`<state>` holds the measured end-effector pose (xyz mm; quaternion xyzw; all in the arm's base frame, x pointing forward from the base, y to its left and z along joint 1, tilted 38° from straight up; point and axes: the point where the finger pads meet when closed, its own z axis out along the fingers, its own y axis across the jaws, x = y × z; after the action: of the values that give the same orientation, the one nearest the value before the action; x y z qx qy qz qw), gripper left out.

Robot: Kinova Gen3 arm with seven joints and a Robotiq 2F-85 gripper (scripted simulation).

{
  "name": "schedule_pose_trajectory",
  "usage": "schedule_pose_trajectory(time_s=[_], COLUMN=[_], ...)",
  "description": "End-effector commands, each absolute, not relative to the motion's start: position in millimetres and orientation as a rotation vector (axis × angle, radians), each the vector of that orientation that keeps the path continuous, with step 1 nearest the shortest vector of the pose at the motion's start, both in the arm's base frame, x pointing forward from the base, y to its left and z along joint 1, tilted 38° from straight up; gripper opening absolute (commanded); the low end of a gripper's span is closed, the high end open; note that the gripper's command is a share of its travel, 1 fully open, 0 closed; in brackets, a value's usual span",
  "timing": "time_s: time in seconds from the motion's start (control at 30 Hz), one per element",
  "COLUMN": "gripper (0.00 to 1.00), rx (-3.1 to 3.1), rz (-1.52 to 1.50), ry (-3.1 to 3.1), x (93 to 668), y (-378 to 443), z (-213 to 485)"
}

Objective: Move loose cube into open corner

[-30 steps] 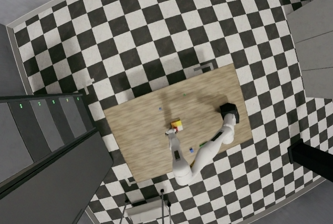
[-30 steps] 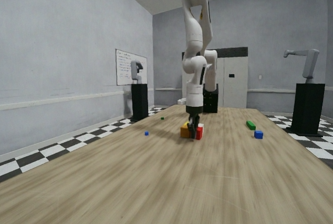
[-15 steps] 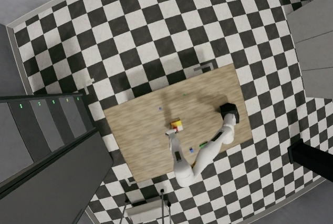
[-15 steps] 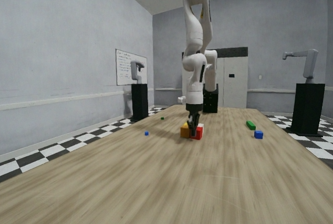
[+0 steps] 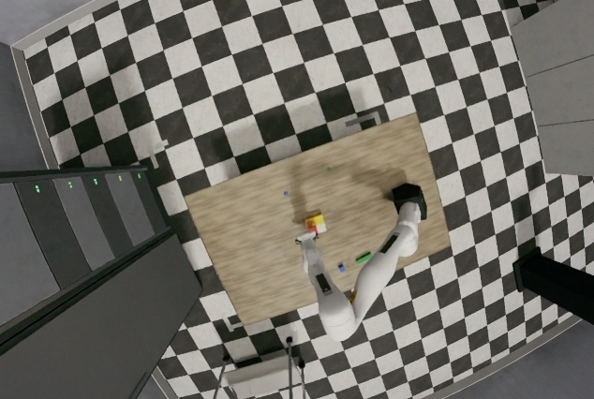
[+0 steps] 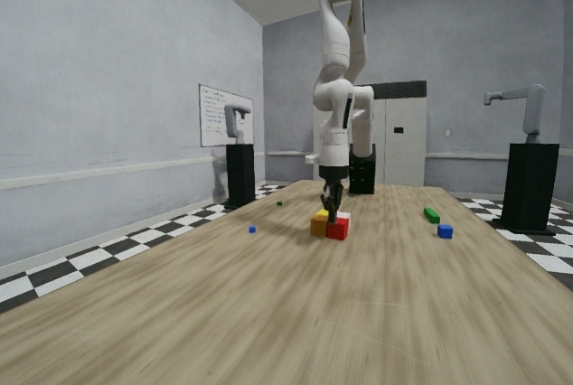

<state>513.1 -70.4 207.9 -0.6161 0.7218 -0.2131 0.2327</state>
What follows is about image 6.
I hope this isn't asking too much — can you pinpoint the red square block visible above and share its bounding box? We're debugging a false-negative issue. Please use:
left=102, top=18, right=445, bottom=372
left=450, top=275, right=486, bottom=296
left=327, top=217, right=349, bottom=241

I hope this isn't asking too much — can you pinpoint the green rectangular block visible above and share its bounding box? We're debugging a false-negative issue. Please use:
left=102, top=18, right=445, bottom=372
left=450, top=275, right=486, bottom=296
left=424, top=208, right=440, bottom=224

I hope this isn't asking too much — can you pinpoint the blue cube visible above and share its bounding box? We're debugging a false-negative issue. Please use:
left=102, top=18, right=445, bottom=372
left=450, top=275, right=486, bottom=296
left=437, top=225, right=453, bottom=239

